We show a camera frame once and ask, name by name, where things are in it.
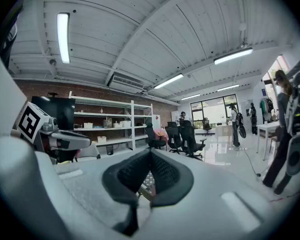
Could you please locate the rattan glass-top side table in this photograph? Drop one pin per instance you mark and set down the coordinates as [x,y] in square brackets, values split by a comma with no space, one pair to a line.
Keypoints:
[147,186]

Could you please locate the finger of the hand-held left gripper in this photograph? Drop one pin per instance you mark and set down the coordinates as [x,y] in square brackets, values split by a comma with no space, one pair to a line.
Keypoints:
[75,140]

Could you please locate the white power strip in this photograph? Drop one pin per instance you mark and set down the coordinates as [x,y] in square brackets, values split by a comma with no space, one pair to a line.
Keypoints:
[241,148]

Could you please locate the black mesh waste bin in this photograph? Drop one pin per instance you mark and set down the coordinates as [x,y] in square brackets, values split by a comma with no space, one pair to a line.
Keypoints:
[110,149]

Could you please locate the ceiling tube light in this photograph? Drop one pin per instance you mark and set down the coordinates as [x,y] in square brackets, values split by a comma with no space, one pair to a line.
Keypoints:
[63,36]
[190,97]
[228,87]
[168,81]
[232,56]

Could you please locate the black office chair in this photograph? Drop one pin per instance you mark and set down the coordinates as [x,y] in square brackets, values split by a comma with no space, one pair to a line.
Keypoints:
[192,141]
[153,136]
[207,126]
[173,136]

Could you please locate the large white storage basket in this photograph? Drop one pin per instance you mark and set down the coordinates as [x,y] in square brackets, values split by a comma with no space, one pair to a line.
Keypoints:
[126,124]

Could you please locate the black-framed window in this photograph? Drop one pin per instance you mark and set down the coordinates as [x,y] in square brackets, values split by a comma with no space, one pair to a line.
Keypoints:
[212,111]

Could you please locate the white metal shelf unit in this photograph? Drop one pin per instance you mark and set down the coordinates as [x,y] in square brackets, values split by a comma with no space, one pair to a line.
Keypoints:
[132,124]

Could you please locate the large grey black shell device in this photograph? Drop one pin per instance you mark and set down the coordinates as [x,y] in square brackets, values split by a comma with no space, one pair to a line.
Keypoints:
[242,127]
[296,156]

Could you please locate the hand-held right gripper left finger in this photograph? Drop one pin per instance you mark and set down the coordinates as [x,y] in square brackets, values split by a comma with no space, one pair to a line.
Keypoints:
[125,179]

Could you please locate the black monitor screen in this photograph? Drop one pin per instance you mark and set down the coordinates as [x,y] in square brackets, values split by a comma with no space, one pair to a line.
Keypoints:
[57,114]

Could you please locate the white patterned table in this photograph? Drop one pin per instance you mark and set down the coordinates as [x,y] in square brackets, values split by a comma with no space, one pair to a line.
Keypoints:
[223,131]

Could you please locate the plain white table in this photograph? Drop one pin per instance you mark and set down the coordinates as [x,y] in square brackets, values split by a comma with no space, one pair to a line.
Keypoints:
[267,127]

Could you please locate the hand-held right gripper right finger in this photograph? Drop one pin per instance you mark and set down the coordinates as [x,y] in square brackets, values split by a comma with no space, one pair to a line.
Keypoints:
[171,181]

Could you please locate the white ceiling air conditioner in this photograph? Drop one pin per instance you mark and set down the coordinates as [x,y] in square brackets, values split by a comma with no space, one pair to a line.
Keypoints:
[126,84]

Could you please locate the clothes rack with garments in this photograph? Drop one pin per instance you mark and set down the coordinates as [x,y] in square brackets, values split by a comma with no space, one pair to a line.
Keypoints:
[266,107]

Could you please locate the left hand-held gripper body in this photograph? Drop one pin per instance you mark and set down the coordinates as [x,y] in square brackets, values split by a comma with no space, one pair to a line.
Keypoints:
[31,122]

